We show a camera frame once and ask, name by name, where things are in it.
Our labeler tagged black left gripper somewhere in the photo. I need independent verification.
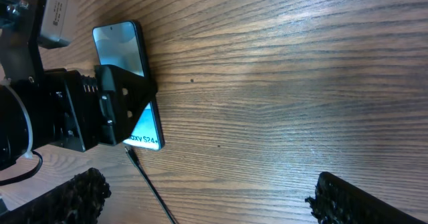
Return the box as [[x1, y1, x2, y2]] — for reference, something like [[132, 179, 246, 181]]
[[19, 65, 158, 152]]

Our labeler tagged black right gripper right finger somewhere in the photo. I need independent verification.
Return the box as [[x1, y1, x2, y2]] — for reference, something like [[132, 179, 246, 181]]
[[305, 172, 424, 224]]

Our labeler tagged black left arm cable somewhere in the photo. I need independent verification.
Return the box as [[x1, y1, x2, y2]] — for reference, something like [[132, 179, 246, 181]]
[[0, 150, 43, 187]]

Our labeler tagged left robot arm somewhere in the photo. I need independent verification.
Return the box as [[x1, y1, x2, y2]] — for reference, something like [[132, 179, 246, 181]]
[[1, 65, 157, 169]]

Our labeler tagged black USB charging cable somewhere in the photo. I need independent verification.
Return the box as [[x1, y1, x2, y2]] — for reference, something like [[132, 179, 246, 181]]
[[124, 145, 178, 224]]

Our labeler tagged blue Samsung Galaxy smartphone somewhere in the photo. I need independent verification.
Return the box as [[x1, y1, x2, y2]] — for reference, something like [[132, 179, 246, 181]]
[[92, 20, 165, 150]]

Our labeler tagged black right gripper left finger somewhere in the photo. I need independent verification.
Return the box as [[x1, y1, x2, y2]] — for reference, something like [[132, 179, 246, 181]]
[[1, 168, 111, 224]]

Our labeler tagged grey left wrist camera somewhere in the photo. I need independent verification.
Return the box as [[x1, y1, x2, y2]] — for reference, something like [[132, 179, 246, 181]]
[[39, 0, 78, 49]]

